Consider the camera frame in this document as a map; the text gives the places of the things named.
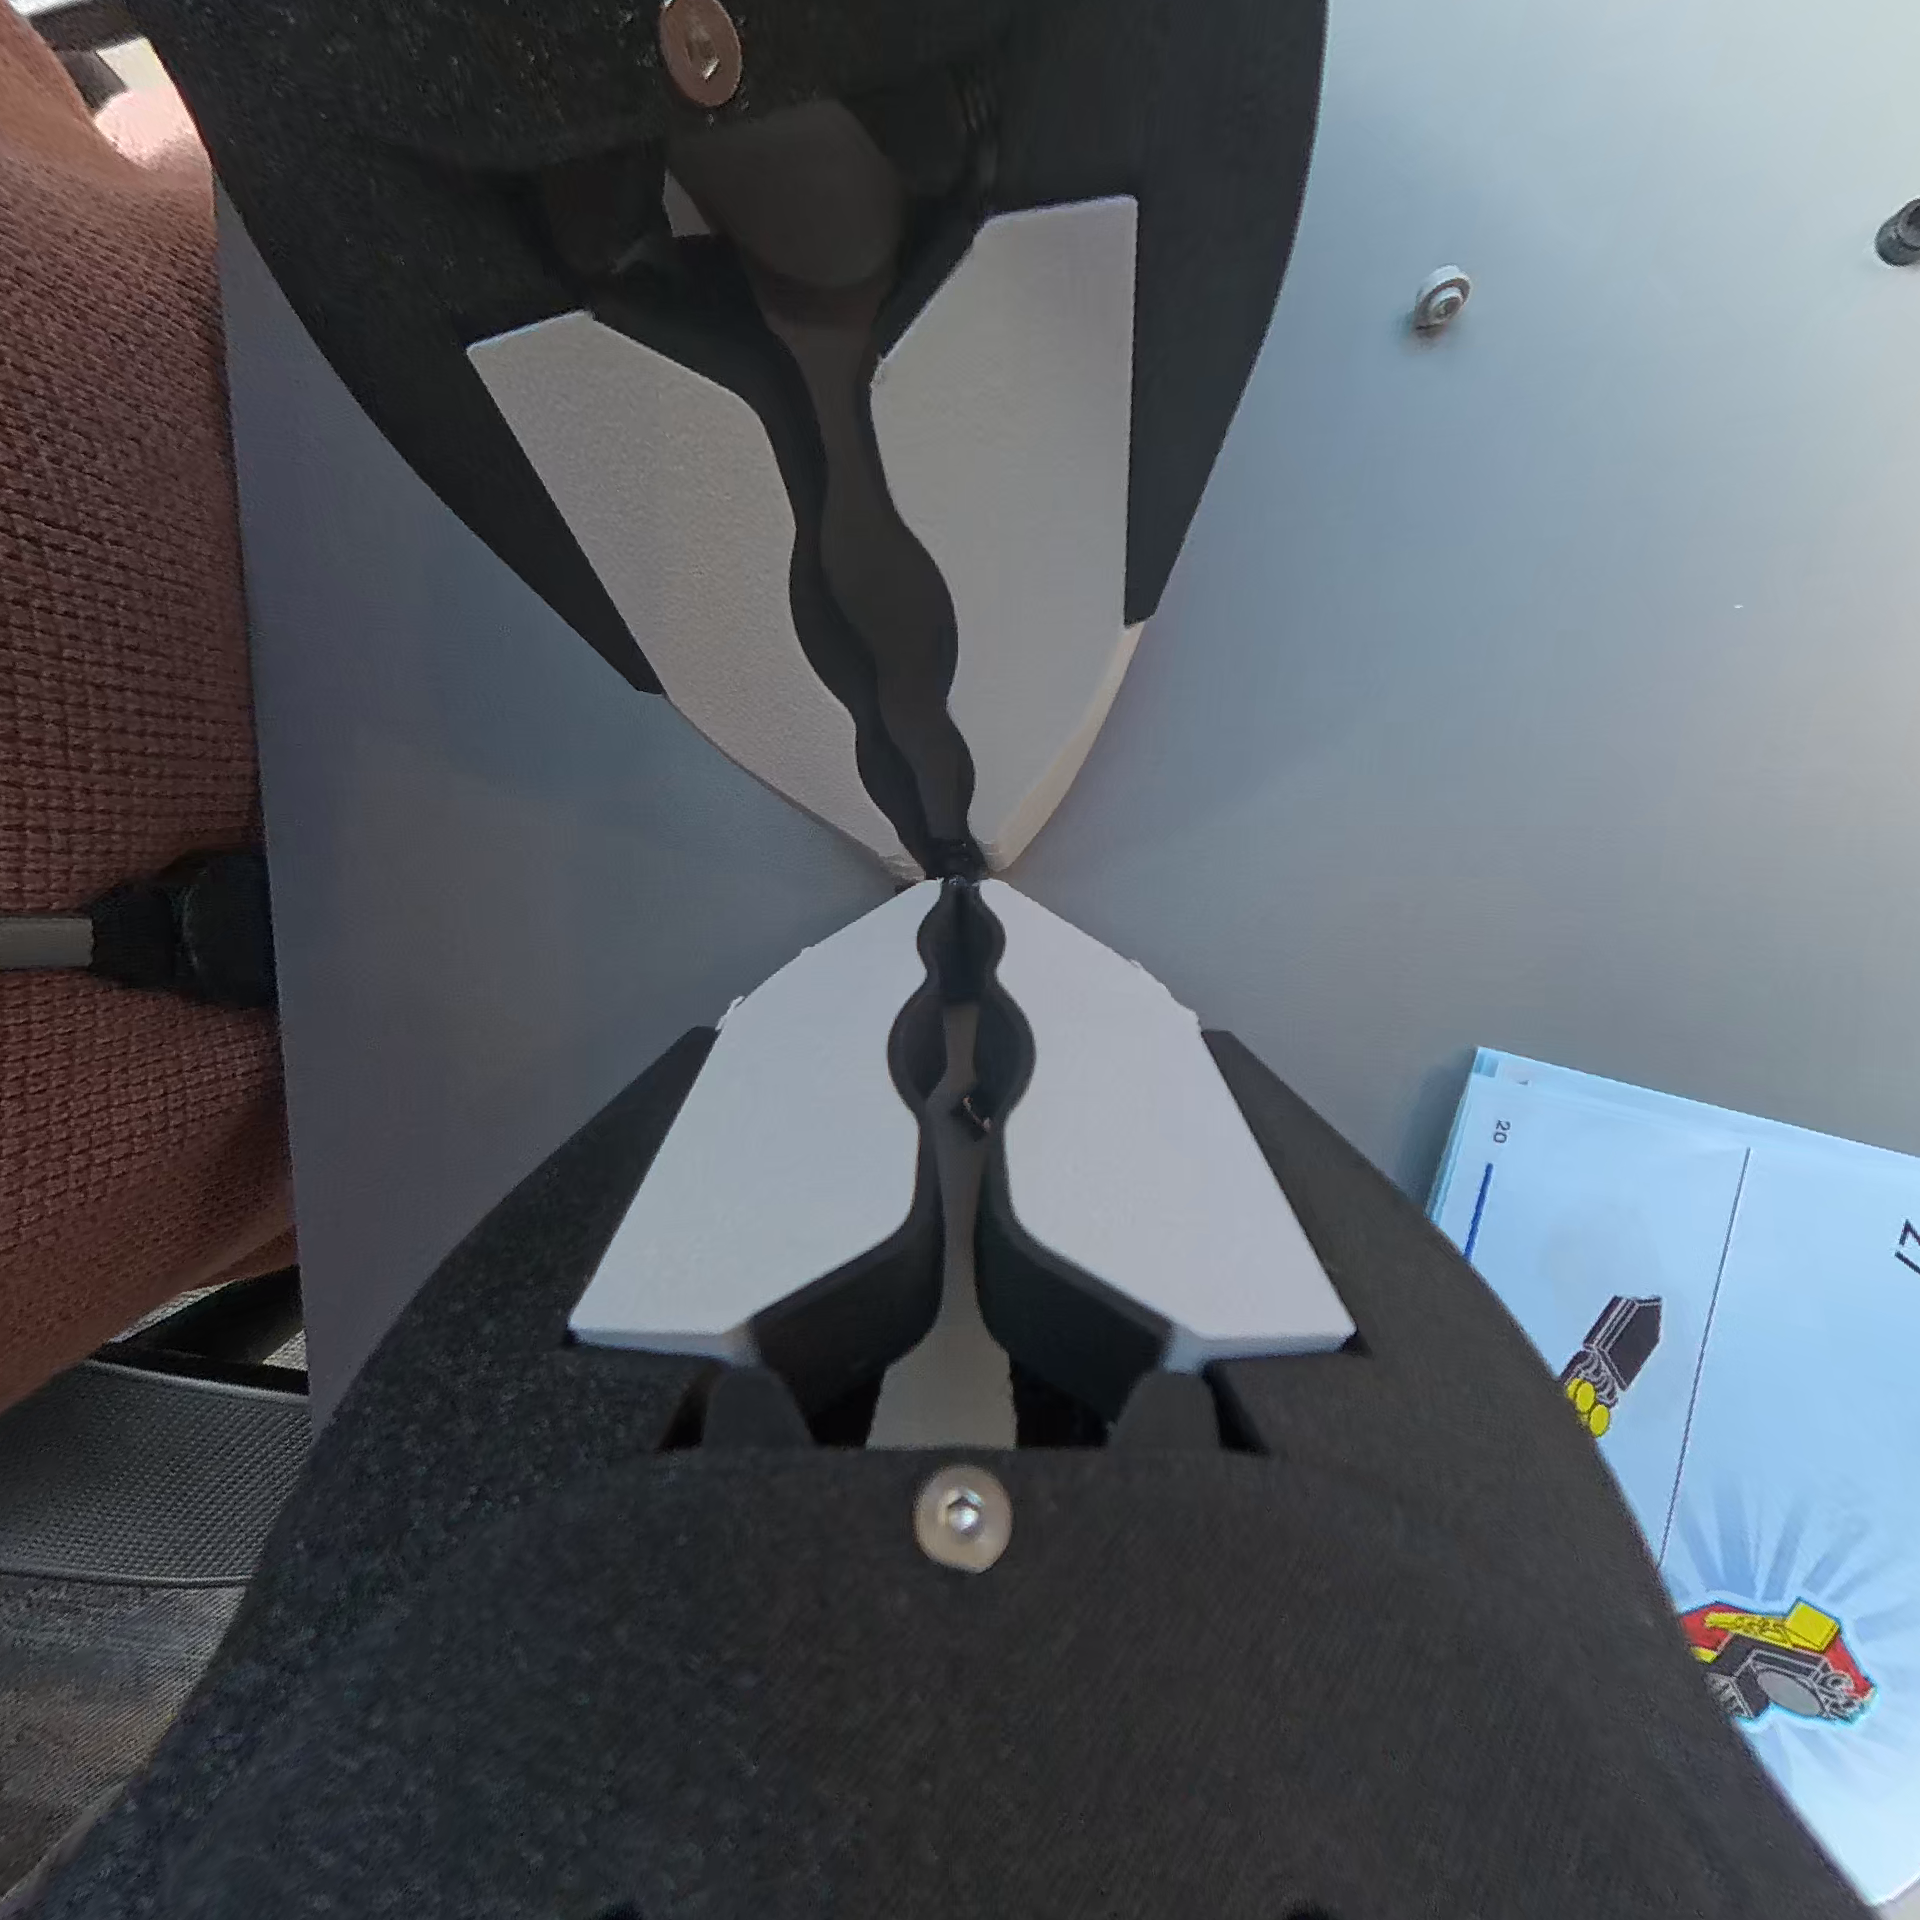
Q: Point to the light blue instruction booklet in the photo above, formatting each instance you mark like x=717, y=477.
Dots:
x=1769, y=1319

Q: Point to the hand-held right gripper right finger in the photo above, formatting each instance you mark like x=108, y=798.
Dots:
x=1157, y=1184

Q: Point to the grey desk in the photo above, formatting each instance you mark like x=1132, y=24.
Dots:
x=1425, y=673

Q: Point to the person's brown knit sweater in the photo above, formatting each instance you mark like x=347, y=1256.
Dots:
x=120, y=600

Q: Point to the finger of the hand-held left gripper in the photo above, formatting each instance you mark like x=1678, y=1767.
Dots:
x=660, y=493
x=1020, y=451

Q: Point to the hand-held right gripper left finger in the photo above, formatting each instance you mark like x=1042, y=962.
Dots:
x=779, y=1171

